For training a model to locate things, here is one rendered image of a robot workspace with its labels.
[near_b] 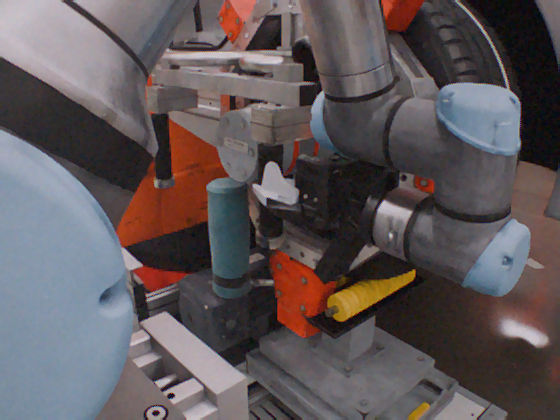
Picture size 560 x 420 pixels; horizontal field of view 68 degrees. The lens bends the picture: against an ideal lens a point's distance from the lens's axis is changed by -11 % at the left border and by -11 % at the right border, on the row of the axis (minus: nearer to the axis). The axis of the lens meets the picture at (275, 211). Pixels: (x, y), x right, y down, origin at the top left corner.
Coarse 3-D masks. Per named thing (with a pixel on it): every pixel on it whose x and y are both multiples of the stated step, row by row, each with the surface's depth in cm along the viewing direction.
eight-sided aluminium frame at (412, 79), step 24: (264, 0) 85; (288, 0) 81; (264, 24) 89; (240, 48) 95; (264, 48) 97; (408, 48) 70; (240, 72) 102; (408, 72) 66; (432, 96) 67; (288, 240) 99; (312, 240) 99; (312, 264) 94; (360, 264) 89
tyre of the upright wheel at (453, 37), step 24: (432, 0) 72; (432, 24) 69; (456, 24) 71; (480, 24) 78; (432, 48) 70; (456, 48) 68; (480, 48) 73; (504, 48) 80; (432, 72) 71; (456, 72) 68; (480, 72) 70; (384, 264) 90; (408, 264) 85
